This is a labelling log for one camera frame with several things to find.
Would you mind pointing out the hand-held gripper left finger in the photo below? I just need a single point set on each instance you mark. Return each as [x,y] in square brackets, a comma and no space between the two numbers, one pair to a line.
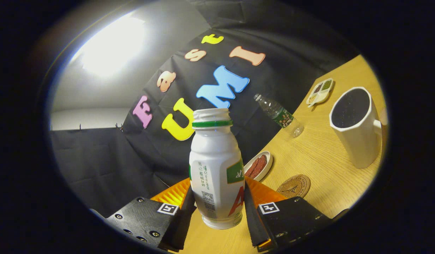
[184,222]

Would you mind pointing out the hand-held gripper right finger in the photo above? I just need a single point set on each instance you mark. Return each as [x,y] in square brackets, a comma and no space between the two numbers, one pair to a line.
[252,222]

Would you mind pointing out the round cork coaster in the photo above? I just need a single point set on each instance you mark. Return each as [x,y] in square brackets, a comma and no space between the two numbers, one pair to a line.
[293,187]

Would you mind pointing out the white juice bottle green label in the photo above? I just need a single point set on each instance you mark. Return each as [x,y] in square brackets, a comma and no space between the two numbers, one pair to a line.
[214,165]

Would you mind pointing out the clear plastic water bottle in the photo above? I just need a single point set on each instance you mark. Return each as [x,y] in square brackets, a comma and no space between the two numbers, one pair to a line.
[281,116]

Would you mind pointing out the red sausage slices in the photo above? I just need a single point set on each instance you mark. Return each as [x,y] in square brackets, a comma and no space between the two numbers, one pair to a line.
[258,165]

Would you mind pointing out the white oval plate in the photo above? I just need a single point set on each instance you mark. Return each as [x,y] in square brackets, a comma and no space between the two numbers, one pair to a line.
[269,167]

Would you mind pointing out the wooden table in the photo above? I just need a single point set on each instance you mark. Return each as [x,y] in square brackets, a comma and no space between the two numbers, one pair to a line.
[320,151]

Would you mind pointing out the white divided dish with beans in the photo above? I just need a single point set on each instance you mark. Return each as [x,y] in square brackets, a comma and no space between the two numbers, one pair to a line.
[320,97]

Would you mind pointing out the ceiling light panel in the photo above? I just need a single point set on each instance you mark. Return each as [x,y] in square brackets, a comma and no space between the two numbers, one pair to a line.
[111,46]

